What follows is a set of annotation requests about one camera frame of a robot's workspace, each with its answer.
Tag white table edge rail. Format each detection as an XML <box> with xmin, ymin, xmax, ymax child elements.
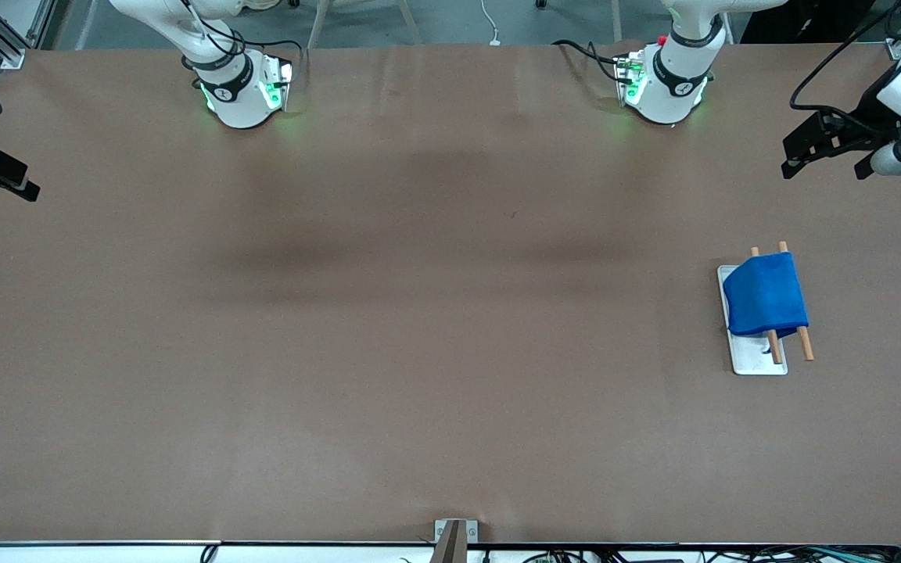
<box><xmin>0</xmin><ymin>541</ymin><xmax>901</xmax><ymax>563</ymax></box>

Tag white rack with wooden rods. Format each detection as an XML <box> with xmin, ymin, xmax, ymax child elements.
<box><xmin>716</xmin><ymin>241</ymin><xmax>815</xmax><ymax>376</ymax></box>

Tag beige stand legs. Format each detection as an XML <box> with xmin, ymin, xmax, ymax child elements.
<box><xmin>306</xmin><ymin>0</ymin><xmax>425</xmax><ymax>49</ymax></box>

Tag cable bundle under table edge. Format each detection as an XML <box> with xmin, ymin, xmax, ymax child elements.
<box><xmin>482</xmin><ymin>545</ymin><xmax>901</xmax><ymax>563</ymax></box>

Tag white floor cable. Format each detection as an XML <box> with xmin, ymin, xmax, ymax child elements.
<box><xmin>479</xmin><ymin>0</ymin><xmax>503</xmax><ymax>46</ymax></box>

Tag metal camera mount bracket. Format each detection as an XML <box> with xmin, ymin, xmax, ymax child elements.
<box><xmin>430</xmin><ymin>518</ymin><xmax>479</xmax><ymax>563</ymax></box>

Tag blue cloth towel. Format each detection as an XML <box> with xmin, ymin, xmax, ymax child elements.
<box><xmin>723</xmin><ymin>252</ymin><xmax>810</xmax><ymax>339</ymax></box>

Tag black left arm base cable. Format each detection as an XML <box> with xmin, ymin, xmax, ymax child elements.
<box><xmin>552</xmin><ymin>39</ymin><xmax>633</xmax><ymax>84</ymax></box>

